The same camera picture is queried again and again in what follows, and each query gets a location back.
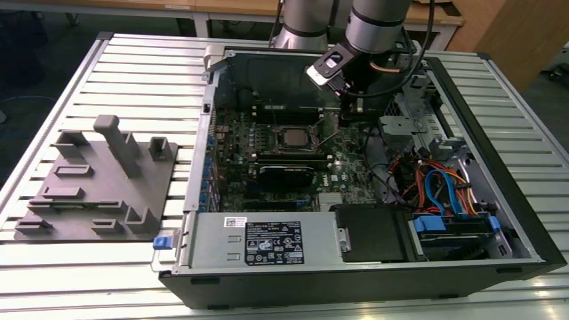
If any metal socket cover frame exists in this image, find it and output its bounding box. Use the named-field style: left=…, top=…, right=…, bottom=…
left=315, top=112, right=343, bottom=143

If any orange wire bundle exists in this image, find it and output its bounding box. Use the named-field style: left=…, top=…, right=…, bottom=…
left=415, top=159, right=487, bottom=217

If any black PC case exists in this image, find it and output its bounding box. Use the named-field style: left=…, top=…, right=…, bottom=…
left=157, top=45, right=567, bottom=311

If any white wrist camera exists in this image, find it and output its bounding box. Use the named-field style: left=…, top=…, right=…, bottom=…
left=305, top=49, right=353, bottom=98

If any wooden cabinet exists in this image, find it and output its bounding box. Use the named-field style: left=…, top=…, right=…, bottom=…
left=447, top=0, right=569, bottom=91

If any green motherboard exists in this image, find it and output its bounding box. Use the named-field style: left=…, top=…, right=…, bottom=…
left=208, top=109, right=391, bottom=214

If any hard disk in blue carrier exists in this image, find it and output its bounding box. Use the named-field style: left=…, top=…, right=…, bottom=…
left=410, top=213, right=501, bottom=263

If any metal drive cage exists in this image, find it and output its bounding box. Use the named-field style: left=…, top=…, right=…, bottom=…
left=377, top=75, right=471, bottom=161

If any black RAM stick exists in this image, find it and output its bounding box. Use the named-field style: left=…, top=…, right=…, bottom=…
left=256, top=159, right=333, bottom=169
left=256, top=152, right=330, bottom=161

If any CPU socket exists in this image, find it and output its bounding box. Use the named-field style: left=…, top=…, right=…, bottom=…
left=274, top=125, right=325, bottom=156

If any black graphics card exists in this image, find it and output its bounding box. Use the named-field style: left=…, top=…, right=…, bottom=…
left=257, top=165, right=317, bottom=193

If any blue data wire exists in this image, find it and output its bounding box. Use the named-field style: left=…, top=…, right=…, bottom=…
left=423, top=169, right=466, bottom=219

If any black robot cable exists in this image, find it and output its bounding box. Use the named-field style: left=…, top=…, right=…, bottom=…
left=346, top=0, right=437, bottom=98

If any black wire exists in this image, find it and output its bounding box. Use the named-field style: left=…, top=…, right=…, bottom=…
left=363, top=133, right=405, bottom=204

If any grey case corner bracket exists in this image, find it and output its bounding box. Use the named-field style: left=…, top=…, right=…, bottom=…
left=201, top=45, right=228, bottom=83

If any CPU silver plate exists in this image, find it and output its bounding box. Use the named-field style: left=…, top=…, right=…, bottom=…
left=283, top=128, right=313, bottom=147

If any silver power supply unit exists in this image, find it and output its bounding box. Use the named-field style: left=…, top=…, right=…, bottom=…
left=177, top=211, right=346, bottom=267

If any black expansion slot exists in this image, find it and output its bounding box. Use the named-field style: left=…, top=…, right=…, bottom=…
left=242, top=201, right=319, bottom=211

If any black drive bay box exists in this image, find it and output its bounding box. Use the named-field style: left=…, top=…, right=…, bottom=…
left=333, top=203, right=418, bottom=264

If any RAM stick white label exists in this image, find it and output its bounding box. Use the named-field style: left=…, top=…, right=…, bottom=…
left=260, top=103, right=327, bottom=116

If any grey parts rack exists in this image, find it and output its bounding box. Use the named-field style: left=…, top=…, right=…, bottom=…
left=12, top=115, right=180, bottom=241

